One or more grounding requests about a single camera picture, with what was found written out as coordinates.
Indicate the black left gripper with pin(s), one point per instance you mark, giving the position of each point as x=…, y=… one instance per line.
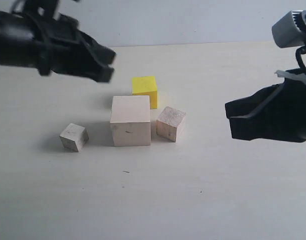
x=63, y=48

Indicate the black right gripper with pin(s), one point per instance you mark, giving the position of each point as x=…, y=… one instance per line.
x=276, y=112

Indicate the yellow cube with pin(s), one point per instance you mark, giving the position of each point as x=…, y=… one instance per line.
x=146, y=86

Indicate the large pale wooden cube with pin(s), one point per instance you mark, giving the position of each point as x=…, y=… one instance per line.
x=130, y=121

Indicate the medium wooden cube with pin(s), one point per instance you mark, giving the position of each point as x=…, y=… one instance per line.
x=170, y=123

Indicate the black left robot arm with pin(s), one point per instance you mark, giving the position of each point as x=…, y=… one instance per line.
x=34, y=38

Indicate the small pale wooden cube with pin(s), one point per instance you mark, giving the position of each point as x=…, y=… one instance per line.
x=74, y=137

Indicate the white cable tie tag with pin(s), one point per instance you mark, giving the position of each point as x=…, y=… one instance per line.
x=295, y=77

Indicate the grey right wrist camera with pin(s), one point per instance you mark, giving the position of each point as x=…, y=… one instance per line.
x=290, y=30

